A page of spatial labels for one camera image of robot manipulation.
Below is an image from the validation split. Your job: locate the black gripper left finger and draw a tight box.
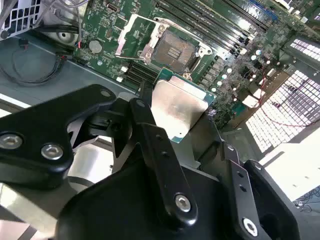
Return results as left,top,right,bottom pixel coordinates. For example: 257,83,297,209
0,80,199,227

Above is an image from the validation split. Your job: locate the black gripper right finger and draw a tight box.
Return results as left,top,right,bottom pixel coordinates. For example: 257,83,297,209
206,111,301,240

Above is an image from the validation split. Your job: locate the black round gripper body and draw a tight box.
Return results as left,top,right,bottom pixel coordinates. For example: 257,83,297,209
55,156,239,240

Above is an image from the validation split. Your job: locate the silver CPU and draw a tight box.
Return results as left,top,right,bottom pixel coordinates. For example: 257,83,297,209
149,67,217,145

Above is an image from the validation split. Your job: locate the metal socket cover frame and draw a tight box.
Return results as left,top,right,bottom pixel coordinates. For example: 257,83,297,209
115,13,166,60

